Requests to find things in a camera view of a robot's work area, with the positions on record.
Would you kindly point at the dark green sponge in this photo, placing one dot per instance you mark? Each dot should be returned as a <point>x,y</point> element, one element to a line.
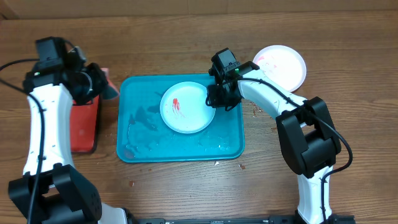
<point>110,92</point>

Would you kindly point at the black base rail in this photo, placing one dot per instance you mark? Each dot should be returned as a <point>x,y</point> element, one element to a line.
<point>275,219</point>

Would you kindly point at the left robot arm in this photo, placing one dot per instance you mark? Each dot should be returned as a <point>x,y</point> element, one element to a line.
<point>51,190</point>

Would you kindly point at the light blue plate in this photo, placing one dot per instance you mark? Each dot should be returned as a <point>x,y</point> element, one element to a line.
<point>183,108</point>

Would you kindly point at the teal plastic tray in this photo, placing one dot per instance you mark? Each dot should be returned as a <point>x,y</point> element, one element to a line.
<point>143,136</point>

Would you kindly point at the white plate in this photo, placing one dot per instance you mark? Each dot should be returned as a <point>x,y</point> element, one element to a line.
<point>283,65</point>

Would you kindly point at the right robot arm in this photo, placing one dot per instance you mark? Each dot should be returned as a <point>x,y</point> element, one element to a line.
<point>308,140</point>

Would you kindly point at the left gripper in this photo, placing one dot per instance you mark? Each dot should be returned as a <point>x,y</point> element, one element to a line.
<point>100,81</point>

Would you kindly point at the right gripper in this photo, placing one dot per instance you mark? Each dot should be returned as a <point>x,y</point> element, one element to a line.
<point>214,101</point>

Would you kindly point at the dark red tray with water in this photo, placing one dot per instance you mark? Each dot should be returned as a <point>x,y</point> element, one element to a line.
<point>84,122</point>

